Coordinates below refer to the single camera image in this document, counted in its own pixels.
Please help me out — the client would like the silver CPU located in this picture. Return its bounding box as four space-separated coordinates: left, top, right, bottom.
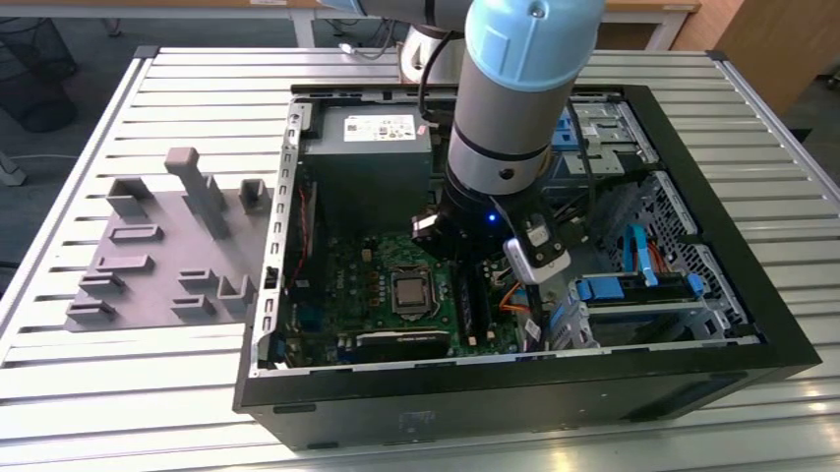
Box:
395 275 428 305

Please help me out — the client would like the grey power supply unit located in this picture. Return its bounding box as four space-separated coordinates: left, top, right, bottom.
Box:
299 105 453 237

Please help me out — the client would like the green motherboard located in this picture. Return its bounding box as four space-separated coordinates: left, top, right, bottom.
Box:
280 230 526 368

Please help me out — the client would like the metal CPU socket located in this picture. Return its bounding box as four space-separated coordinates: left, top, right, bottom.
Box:
388 265 440 324

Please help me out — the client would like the hard disk in blue carrier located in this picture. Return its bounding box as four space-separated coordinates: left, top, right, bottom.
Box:
572 272 707 304

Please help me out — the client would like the grey metal drive cage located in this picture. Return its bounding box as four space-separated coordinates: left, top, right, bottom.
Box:
547 97 660 210

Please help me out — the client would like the black graphics card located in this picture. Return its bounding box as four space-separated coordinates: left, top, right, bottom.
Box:
337 329 453 363

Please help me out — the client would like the metal disk bay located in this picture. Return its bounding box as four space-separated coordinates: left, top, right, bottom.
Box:
567 272 749 350

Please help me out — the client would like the black PC case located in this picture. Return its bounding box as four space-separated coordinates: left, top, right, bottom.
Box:
232 83 825 452

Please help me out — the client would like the grey parts rack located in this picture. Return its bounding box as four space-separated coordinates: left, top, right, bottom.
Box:
61 146 273 335

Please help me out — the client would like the wooden cabinet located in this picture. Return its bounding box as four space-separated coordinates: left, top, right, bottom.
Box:
713 0 840 115

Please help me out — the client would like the black mesh wastebasket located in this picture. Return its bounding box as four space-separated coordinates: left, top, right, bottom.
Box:
0 17 80 133

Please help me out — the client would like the black cable bundle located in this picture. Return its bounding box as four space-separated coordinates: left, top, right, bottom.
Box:
543 169 648 232

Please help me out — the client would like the blue drive bay bracket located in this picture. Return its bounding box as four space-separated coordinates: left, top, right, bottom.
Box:
552 110 584 149

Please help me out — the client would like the blue flat cable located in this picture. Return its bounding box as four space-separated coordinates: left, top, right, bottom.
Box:
619 223 660 289

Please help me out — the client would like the thin red wire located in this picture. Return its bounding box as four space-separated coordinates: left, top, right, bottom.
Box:
293 179 313 281

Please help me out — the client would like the wooden desk white frame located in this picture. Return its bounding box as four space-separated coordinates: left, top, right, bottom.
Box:
287 0 702 51

